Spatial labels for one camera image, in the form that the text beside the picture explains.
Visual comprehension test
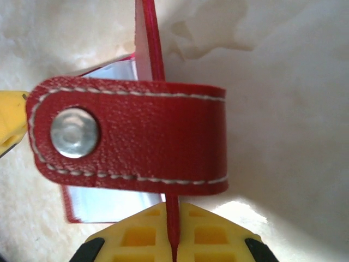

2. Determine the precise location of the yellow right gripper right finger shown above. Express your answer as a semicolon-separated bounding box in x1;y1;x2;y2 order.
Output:
176;202;279;262

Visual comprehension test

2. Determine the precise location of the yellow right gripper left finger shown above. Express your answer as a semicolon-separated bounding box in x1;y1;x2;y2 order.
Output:
69;203;174;262

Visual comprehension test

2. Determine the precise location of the red leather card holder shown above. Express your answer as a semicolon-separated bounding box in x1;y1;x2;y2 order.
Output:
26;0;229;224

